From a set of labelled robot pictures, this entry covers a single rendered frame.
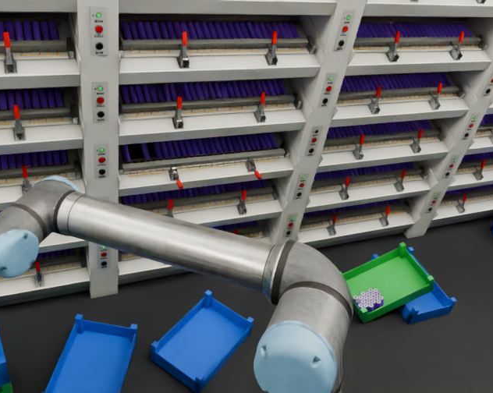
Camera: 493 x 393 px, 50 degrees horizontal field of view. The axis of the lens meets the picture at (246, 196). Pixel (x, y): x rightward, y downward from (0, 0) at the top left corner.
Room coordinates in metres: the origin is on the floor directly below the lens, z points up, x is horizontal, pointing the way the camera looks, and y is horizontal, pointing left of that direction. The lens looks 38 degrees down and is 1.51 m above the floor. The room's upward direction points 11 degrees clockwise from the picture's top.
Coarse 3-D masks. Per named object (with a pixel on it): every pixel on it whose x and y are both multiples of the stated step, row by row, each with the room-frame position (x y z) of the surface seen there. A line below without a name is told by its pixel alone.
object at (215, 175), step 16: (288, 144) 1.57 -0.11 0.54; (144, 160) 1.34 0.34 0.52; (272, 160) 1.51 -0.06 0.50; (288, 160) 1.53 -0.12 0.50; (128, 176) 1.27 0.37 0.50; (144, 176) 1.29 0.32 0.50; (160, 176) 1.30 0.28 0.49; (192, 176) 1.34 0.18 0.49; (208, 176) 1.36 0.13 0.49; (224, 176) 1.38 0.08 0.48; (240, 176) 1.41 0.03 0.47; (256, 176) 1.45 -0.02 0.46; (272, 176) 1.48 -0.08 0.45; (128, 192) 1.24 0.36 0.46; (144, 192) 1.27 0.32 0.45
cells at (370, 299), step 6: (360, 294) 1.37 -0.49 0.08; (366, 294) 1.37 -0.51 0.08; (372, 294) 1.37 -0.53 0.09; (378, 294) 1.37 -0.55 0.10; (354, 300) 1.35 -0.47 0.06; (360, 300) 1.35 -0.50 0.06; (366, 300) 1.35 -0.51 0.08; (372, 300) 1.35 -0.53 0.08; (378, 300) 1.34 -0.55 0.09; (360, 306) 1.32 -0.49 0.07; (366, 306) 1.32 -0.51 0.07; (372, 306) 1.32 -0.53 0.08; (378, 306) 1.34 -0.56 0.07
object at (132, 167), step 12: (204, 156) 1.41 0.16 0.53; (216, 156) 1.42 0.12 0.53; (228, 156) 1.44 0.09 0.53; (240, 156) 1.46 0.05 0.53; (252, 156) 1.47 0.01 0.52; (264, 156) 1.50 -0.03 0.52; (276, 156) 1.53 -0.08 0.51; (132, 168) 1.28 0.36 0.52; (144, 168) 1.30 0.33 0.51; (156, 168) 1.32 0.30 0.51
